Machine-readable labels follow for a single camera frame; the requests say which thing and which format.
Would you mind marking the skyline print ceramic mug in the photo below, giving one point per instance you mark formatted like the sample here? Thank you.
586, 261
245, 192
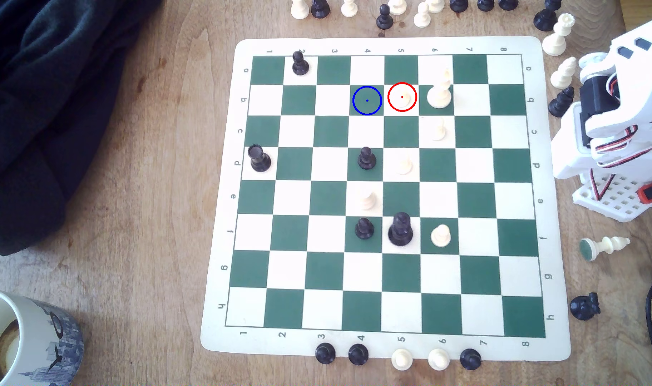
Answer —
36, 348

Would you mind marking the white chess bishop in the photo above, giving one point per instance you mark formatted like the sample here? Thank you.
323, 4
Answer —
605, 247

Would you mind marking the black chess piece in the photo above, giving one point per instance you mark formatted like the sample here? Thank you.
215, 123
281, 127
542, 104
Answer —
485, 5
459, 5
508, 4
320, 8
546, 20

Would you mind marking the white chess pawn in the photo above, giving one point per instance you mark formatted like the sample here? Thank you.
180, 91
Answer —
405, 165
440, 236
402, 359
438, 359
438, 130
422, 19
407, 98

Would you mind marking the white chess rook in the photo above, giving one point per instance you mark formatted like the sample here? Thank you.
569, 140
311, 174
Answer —
368, 200

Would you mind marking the black chess queen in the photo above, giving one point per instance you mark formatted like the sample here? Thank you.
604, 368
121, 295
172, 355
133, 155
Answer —
400, 231

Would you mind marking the layered wooden block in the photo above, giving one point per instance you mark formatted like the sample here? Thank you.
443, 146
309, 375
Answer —
594, 15

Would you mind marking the black chess pawn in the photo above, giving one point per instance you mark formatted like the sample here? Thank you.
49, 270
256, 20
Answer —
384, 20
358, 354
300, 65
325, 353
367, 160
470, 359
364, 229

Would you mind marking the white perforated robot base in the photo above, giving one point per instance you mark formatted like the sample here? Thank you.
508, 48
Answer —
615, 201

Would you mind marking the black chess rook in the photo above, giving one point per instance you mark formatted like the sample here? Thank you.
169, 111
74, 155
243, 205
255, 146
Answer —
260, 160

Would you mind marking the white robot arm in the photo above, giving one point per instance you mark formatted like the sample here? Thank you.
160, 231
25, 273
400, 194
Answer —
634, 115

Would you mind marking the dark navy cloth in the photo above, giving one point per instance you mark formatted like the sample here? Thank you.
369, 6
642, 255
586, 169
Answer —
47, 107

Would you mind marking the green white chess mat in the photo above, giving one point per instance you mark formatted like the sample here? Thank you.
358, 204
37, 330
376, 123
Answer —
299, 268

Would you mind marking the white chess king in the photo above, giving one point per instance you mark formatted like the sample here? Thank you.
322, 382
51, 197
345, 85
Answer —
439, 95

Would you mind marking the white chess piece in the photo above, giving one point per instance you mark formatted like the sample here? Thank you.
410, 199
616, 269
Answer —
300, 8
349, 7
397, 6
435, 5

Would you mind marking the white chess queen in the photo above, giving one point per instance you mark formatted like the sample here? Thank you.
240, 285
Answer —
555, 42

